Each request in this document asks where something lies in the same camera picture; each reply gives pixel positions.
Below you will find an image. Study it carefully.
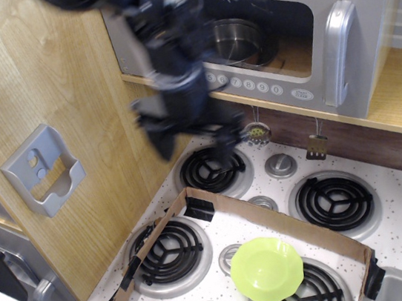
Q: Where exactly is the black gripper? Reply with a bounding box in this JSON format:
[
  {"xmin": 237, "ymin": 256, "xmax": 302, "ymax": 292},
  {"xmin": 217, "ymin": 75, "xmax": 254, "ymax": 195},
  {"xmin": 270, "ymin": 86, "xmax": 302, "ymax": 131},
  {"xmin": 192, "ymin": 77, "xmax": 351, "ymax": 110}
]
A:
[{"xmin": 131, "ymin": 61, "xmax": 243, "ymax": 162}]

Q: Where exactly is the grey toy microwave door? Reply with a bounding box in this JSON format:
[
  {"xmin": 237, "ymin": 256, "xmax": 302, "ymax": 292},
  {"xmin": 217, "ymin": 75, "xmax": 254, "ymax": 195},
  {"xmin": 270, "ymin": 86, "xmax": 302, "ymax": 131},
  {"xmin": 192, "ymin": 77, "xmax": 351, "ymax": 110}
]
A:
[{"xmin": 102, "ymin": 0, "xmax": 388, "ymax": 119}]

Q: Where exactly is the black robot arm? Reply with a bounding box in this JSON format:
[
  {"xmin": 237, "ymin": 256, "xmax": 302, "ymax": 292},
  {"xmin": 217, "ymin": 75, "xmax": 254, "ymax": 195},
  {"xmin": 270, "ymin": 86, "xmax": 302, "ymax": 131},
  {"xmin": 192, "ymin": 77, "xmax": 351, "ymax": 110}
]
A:
[{"xmin": 44, "ymin": 0, "xmax": 243, "ymax": 165}]

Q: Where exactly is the back left black burner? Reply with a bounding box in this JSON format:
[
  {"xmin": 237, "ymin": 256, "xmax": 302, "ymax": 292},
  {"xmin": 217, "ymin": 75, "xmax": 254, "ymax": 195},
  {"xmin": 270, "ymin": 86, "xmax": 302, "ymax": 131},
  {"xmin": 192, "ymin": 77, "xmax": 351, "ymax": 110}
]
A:
[{"xmin": 173, "ymin": 146, "xmax": 254, "ymax": 199}]

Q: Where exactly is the black burner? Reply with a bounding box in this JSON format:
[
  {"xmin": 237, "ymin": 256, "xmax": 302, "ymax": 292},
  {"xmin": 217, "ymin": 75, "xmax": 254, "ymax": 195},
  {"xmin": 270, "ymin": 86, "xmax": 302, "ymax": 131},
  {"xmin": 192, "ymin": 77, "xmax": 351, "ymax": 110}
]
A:
[
  {"xmin": 173, "ymin": 146, "xmax": 254, "ymax": 199},
  {"xmin": 287, "ymin": 171, "xmax": 383, "ymax": 241},
  {"xmin": 134, "ymin": 217, "xmax": 213, "ymax": 300},
  {"xmin": 282, "ymin": 257, "xmax": 354, "ymax": 301}
]

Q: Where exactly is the hanging round strainer toy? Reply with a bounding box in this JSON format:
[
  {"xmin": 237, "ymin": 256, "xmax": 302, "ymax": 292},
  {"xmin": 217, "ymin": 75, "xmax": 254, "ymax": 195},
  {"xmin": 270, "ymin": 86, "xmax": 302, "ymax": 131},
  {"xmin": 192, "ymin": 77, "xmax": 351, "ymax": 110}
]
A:
[{"xmin": 242, "ymin": 106, "xmax": 272, "ymax": 148}]

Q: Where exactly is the grey back stove knob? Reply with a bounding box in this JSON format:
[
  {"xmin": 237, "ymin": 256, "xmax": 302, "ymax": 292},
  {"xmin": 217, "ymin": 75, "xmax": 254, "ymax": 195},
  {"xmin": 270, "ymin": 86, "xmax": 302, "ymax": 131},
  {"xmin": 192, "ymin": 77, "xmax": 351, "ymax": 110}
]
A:
[{"xmin": 265, "ymin": 153, "xmax": 298, "ymax": 179}]

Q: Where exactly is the grey centre small knob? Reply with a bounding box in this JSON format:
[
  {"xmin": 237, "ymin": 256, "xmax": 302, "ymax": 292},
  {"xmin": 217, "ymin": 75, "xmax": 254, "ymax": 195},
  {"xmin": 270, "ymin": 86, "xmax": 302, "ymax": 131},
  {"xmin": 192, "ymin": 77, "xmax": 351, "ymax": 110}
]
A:
[{"xmin": 248, "ymin": 195, "xmax": 279, "ymax": 212}]

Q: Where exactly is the stainless steel pot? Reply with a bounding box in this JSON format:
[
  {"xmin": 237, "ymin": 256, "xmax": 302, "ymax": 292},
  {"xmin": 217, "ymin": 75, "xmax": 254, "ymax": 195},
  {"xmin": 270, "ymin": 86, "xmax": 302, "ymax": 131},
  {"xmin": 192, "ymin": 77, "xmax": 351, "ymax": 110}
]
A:
[{"xmin": 209, "ymin": 19, "xmax": 279, "ymax": 69}]

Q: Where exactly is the front left black burner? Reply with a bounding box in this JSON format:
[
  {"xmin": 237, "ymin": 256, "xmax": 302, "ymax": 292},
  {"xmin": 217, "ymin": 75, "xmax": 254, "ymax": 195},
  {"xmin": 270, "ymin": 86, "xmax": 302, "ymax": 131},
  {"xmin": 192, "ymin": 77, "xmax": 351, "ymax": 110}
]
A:
[{"xmin": 134, "ymin": 217, "xmax": 213, "ymax": 300}]

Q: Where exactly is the hanging small spatula toy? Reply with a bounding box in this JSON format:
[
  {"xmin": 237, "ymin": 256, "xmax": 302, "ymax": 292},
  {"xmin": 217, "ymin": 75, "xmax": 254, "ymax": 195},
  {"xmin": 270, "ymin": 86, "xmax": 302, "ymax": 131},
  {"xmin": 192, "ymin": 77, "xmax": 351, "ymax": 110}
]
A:
[{"xmin": 306, "ymin": 118, "xmax": 328, "ymax": 161}]

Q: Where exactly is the grey middle stove knob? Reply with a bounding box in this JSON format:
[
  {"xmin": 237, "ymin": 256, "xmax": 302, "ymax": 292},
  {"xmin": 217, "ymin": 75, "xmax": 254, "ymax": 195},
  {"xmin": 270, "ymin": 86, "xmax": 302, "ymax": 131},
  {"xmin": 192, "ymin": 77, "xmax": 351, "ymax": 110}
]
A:
[{"xmin": 218, "ymin": 243, "xmax": 240, "ymax": 277}]

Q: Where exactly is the green plastic plate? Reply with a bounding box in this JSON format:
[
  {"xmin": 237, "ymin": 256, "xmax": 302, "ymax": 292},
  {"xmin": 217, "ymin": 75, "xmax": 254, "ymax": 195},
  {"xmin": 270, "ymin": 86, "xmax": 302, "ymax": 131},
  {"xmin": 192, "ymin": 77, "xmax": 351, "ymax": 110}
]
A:
[{"xmin": 230, "ymin": 237, "xmax": 305, "ymax": 301}]

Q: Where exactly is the back right black burner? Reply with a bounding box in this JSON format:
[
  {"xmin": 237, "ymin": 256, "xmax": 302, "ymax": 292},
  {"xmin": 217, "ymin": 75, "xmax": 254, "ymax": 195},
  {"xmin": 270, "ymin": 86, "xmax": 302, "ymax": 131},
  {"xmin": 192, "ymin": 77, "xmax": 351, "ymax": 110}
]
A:
[{"xmin": 287, "ymin": 171, "xmax": 383, "ymax": 241}]

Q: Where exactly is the front right black burner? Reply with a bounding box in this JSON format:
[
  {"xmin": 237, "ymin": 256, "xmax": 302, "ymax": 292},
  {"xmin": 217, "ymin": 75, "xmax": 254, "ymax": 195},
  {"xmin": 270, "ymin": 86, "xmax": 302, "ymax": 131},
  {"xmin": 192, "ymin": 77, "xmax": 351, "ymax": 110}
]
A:
[{"xmin": 282, "ymin": 257, "xmax": 354, "ymax": 301}]

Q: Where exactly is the grey wall phone holder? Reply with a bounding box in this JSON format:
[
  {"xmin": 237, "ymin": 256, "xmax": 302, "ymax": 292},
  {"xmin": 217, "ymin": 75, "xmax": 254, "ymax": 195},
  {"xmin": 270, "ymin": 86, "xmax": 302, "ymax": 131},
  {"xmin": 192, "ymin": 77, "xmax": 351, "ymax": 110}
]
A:
[{"xmin": 0, "ymin": 124, "xmax": 86, "ymax": 218}]

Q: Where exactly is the brown cardboard frame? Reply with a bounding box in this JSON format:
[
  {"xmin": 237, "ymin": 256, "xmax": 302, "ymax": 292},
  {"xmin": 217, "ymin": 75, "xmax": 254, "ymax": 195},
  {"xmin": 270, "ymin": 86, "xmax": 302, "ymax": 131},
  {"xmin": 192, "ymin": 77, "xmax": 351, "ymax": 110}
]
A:
[{"xmin": 111, "ymin": 188, "xmax": 383, "ymax": 301}]

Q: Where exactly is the grey oven door handle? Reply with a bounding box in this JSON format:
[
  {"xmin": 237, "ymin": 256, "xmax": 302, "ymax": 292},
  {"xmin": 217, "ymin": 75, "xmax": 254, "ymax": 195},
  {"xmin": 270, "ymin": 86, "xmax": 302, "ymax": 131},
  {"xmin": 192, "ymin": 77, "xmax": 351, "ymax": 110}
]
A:
[{"xmin": 33, "ymin": 277, "xmax": 62, "ymax": 301}]

